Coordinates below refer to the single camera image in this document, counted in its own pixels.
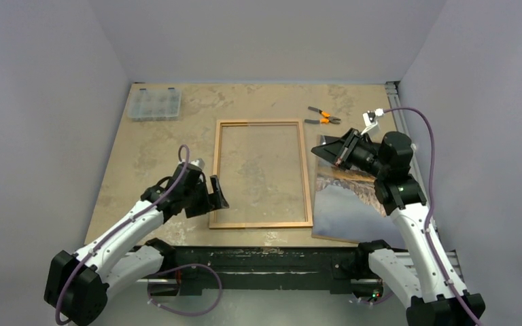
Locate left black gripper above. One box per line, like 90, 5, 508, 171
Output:
183, 175, 227, 218

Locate wooden picture frame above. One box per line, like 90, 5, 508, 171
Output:
209, 118, 313, 230

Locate landscape photo print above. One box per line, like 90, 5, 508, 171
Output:
311, 157, 406, 249

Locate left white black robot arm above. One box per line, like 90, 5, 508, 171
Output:
44, 160, 229, 325

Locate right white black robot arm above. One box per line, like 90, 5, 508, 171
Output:
311, 128, 485, 325

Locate orange black pliers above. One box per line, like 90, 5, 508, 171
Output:
304, 106, 341, 124

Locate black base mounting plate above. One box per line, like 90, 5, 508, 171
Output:
147, 246, 389, 302

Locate clear plastic organizer box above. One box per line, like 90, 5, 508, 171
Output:
126, 87, 182, 122

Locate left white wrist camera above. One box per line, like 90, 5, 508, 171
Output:
190, 158, 205, 170

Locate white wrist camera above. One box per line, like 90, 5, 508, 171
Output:
190, 158, 205, 170
361, 108, 385, 136

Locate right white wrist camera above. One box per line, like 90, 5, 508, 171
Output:
361, 108, 385, 136

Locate aluminium rail frame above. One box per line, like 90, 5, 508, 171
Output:
65, 81, 476, 326

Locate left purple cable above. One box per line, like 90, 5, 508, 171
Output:
54, 144, 224, 326

